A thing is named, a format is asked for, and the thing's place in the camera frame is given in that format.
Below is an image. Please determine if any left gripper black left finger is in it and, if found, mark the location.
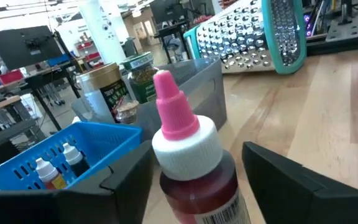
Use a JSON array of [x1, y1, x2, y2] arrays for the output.
[[69, 140, 155, 224]]

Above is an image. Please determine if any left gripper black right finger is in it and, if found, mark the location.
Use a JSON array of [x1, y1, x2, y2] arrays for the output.
[[242, 141, 323, 224]]

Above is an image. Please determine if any pink-capped food colouring bottle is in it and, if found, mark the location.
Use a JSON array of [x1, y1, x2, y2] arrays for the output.
[[152, 70, 251, 224]]

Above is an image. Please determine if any green spice bottle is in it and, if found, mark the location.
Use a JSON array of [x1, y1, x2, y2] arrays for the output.
[[121, 51, 160, 105]]

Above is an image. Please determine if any blue plastic bin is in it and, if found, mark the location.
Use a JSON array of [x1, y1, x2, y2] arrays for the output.
[[0, 121, 144, 191]]

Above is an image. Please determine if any grey translucent plastic bin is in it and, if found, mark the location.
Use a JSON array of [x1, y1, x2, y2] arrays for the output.
[[71, 57, 228, 147]]

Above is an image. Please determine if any red background storage bin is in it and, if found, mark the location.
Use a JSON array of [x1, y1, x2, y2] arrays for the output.
[[0, 69, 25, 85]]

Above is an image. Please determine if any teal metal box grater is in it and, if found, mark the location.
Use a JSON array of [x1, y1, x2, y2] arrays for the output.
[[183, 0, 307, 75]]

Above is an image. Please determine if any black background monitor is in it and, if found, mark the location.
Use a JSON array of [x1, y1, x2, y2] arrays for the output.
[[0, 25, 64, 72]]

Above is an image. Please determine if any black aluminium table frame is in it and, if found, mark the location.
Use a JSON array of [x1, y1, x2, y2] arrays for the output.
[[303, 0, 358, 57]]

